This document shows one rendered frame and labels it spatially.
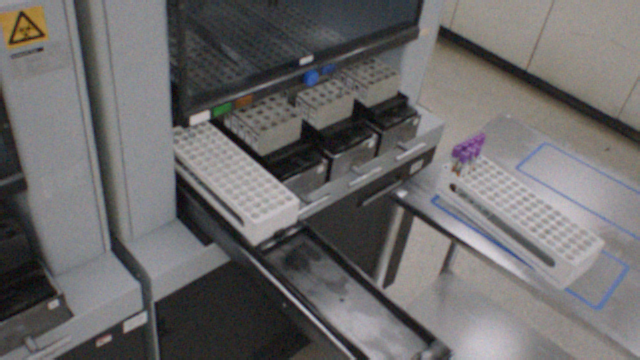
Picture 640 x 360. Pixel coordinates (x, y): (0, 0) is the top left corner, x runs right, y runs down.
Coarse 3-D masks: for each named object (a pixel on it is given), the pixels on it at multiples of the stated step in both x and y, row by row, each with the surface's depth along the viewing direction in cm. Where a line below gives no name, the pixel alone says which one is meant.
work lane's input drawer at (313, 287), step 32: (192, 192) 111; (224, 224) 106; (256, 256) 102; (288, 256) 103; (320, 256) 104; (288, 288) 98; (320, 288) 99; (352, 288) 100; (320, 320) 94; (352, 320) 95; (384, 320) 96; (416, 320) 95; (352, 352) 90; (384, 352) 91; (416, 352) 92; (448, 352) 91
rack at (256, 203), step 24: (192, 144) 114; (216, 144) 114; (192, 168) 109; (216, 168) 109; (240, 168) 111; (216, 192) 105; (240, 192) 105; (264, 192) 107; (288, 192) 106; (240, 216) 108; (264, 216) 101; (288, 216) 105
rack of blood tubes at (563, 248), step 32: (480, 160) 117; (448, 192) 115; (480, 192) 111; (512, 192) 111; (480, 224) 112; (512, 224) 106; (544, 224) 105; (576, 224) 107; (544, 256) 108; (576, 256) 100
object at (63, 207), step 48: (48, 0) 75; (0, 48) 74; (48, 48) 78; (48, 96) 82; (48, 144) 86; (48, 192) 91; (96, 192) 97; (48, 240) 96; (96, 240) 103; (96, 288) 102; (48, 336) 95; (96, 336) 103
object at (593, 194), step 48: (528, 144) 134; (432, 192) 118; (576, 192) 123; (624, 192) 125; (384, 240) 124; (480, 240) 109; (624, 240) 114; (432, 288) 170; (528, 288) 103; (576, 288) 103; (624, 288) 105; (480, 336) 160; (528, 336) 162; (624, 336) 97
